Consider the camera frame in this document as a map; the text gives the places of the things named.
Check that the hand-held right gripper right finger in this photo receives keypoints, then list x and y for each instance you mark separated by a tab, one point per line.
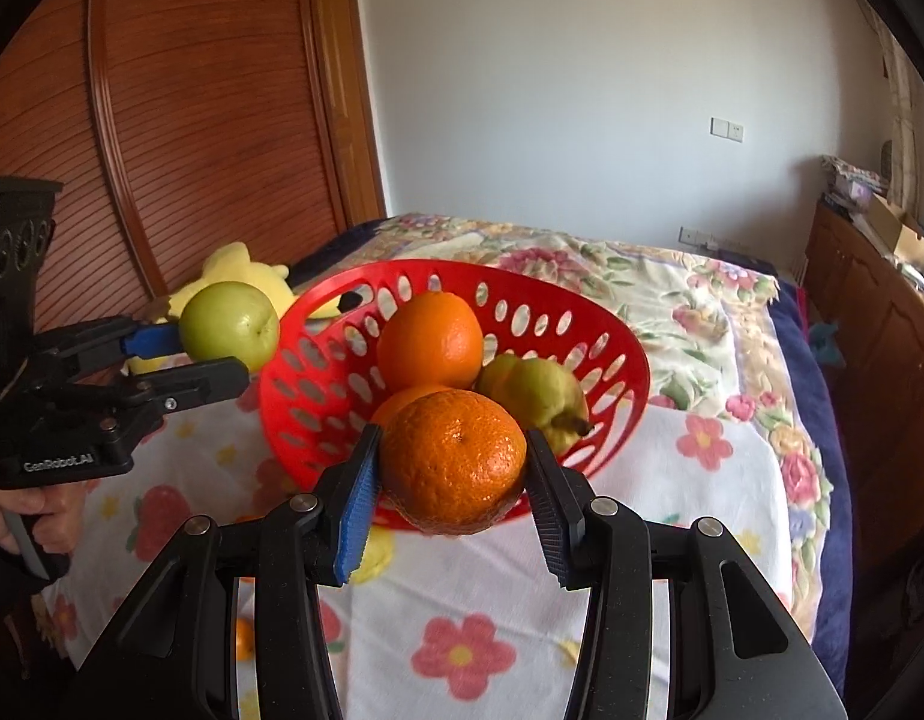
552	525

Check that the white wall switch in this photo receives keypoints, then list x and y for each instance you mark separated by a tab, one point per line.
727	129

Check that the yellow-green pear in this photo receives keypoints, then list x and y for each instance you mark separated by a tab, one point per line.
541	394

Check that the dark blue blanket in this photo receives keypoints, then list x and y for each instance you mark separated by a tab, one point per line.
814	427

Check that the green apple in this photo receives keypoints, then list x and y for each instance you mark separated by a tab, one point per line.
229	330

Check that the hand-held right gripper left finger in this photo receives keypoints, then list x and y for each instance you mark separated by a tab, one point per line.
357	517

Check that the person's left forearm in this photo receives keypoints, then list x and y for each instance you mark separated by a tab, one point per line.
4	600

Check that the person's left hand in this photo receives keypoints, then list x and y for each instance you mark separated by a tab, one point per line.
61	517

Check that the open cardboard box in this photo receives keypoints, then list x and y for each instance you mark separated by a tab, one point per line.
901	232

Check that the white wall socket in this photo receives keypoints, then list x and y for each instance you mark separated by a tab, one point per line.
696	236

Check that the red perforated plastic basket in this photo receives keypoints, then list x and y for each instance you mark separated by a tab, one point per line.
312	405

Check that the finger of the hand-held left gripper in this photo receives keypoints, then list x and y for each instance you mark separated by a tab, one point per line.
199	382
151	341

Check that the white flower-print tablecloth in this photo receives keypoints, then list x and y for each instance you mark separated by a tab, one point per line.
469	592

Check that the floral quilted blanket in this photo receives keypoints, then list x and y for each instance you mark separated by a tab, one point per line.
657	315

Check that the brown slatted wooden wardrobe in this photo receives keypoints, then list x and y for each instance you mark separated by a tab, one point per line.
192	112

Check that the patterned light curtain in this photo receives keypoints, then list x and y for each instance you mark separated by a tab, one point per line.
897	112

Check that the large orange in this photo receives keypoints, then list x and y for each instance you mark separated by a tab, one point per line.
430	341
402	403

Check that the yellow plush toy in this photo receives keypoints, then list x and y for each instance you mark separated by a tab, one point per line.
237	262

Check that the small mandarin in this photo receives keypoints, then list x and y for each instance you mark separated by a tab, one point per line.
454	465

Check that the brown wooden low cabinet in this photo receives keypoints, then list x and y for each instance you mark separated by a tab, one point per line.
882	360

